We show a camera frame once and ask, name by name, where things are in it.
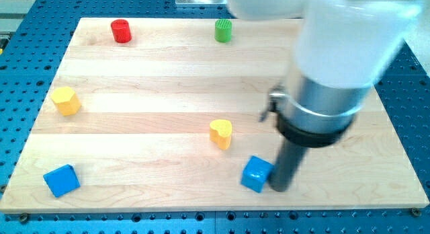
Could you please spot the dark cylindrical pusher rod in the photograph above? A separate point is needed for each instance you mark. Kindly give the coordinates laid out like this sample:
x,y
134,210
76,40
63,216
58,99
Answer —
x,y
288,160

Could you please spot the red cylinder block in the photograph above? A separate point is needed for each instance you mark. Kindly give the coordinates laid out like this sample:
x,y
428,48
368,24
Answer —
x,y
121,31

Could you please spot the light wooden board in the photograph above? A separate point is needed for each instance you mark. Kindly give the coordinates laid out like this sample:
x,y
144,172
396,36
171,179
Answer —
x,y
141,139

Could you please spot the green cylinder block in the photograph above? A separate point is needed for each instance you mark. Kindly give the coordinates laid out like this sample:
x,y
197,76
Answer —
x,y
223,30

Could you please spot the yellow heart block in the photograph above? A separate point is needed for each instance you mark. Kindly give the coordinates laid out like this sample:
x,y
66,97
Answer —
x,y
221,133

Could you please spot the yellow hexagon block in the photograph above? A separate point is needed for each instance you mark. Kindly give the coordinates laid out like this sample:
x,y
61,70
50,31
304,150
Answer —
x,y
66,101

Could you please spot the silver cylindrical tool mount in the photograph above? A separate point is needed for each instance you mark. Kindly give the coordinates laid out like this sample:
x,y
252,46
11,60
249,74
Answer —
x,y
311,114

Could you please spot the blue cube bottom left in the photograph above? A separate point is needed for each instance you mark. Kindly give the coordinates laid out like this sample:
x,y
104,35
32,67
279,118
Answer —
x,y
62,180

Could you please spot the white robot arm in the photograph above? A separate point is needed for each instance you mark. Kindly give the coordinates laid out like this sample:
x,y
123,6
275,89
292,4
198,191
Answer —
x,y
343,48

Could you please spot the blue cube near rod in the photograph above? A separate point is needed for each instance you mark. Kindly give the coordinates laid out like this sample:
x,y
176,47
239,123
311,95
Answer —
x,y
256,173

